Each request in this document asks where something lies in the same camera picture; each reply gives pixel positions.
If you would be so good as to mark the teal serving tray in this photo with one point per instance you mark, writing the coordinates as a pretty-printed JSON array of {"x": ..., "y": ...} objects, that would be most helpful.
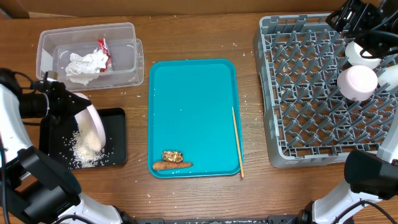
[{"x": 189, "y": 111}]

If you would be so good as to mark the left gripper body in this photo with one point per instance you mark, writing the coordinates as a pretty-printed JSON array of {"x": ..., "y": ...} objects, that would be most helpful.
[{"x": 59, "y": 105}]

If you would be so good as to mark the large white plate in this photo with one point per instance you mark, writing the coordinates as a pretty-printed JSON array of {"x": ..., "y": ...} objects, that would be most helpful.
[{"x": 91, "y": 129}]

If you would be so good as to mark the carrot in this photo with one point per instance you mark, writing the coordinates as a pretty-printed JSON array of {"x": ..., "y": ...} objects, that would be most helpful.
[{"x": 162, "y": 165}]

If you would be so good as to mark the brown food scrap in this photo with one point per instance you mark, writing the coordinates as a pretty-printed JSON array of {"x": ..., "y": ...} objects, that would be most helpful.
[{"x": 172, "y": 156}]

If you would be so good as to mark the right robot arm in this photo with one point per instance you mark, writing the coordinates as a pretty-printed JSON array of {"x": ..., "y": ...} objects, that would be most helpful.
[{"x": 368, "y": 178}]

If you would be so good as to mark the white cup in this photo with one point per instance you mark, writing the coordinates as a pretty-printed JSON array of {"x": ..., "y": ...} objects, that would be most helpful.
[{"x": 390, "y": 76}]

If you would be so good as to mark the white tissue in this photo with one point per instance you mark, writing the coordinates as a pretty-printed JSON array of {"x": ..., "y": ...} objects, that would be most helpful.
[{"x": 83, "y": 69}]

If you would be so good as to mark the pile of white rice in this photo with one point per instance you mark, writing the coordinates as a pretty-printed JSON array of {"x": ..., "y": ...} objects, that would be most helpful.
[{"x": 84, "y": 150}]

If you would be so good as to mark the wooden chopstick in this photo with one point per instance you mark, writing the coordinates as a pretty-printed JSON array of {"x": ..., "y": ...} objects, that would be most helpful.
[{"x": 238, "y": 143}]

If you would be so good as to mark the clear plastic bin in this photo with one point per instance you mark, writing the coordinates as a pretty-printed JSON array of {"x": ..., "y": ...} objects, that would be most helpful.
[{"x": 72, "y": 35}]

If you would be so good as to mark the grey dishwasher rack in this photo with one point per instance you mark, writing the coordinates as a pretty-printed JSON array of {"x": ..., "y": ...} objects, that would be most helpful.
[{"x": 307, "y": 121}]

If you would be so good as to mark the pink white bowl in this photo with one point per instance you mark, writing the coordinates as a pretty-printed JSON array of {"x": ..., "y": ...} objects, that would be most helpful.
[{"x": 357, "y": 83}]

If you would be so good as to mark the red snack wrapper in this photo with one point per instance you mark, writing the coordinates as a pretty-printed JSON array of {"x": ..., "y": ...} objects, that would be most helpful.
[{"x": 104, "y": 48}]

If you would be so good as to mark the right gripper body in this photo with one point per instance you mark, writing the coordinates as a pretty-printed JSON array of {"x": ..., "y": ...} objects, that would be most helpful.
[{"x": 384, "y": 39}]

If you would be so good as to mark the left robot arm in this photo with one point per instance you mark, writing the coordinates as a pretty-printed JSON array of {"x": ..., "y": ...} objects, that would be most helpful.
[{"x": 34, "y": 187}]

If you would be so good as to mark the black plastic tray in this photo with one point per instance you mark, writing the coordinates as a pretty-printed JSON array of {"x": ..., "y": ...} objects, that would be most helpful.
[{"x": 60, "y": 141}]

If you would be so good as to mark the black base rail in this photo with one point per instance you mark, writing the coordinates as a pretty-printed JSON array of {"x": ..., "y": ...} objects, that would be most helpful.
[{"x": 273, "y": 219}]

